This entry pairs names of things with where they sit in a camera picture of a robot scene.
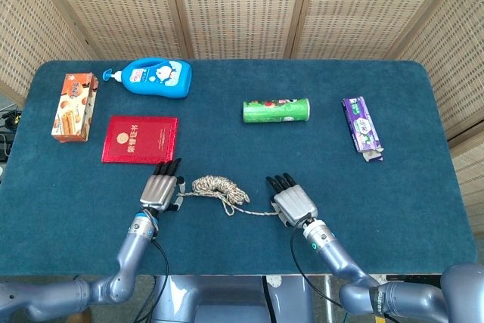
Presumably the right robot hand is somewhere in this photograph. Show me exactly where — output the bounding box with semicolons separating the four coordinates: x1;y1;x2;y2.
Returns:
265;172;319;228

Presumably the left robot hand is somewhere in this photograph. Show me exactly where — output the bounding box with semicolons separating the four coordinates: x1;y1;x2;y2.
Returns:
139;157;187;213

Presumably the beige braided rope bundle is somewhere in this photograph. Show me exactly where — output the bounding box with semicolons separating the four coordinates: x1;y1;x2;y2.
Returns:
177;175;281;217

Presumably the red certificate book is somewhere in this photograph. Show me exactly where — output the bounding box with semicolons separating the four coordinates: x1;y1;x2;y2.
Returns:
101;114;179;166

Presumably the blue table cloth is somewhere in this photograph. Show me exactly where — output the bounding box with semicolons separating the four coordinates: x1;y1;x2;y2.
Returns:
0;58;478;277

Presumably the green chips can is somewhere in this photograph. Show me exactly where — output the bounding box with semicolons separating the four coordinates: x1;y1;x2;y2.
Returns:
242;98;312;124

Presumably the purple toothpaste box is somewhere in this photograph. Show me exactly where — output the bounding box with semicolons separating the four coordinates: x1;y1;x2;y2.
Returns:
341;96;385;163

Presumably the blue pump lotion bottle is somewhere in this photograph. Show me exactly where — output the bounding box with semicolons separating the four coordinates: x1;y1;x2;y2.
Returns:
103;57;192;100

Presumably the orange biscuit box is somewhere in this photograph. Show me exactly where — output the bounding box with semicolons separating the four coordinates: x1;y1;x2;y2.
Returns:
51;72;99;143

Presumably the grey robot torso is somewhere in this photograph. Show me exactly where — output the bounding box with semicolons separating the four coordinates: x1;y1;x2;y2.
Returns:
149;274;315;323

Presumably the woven folding screen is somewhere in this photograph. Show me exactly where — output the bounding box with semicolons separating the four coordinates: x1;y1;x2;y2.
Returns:
0;0;484;225

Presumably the black right hand cable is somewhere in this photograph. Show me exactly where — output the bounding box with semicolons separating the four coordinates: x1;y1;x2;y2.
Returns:
290;215;343;309

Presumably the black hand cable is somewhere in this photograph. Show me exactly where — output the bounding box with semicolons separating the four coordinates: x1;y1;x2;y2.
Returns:
290;215;343;309
132;207;170;323

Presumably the black left hand cable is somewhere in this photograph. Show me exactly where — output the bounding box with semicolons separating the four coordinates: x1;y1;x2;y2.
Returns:
132;207;170;323

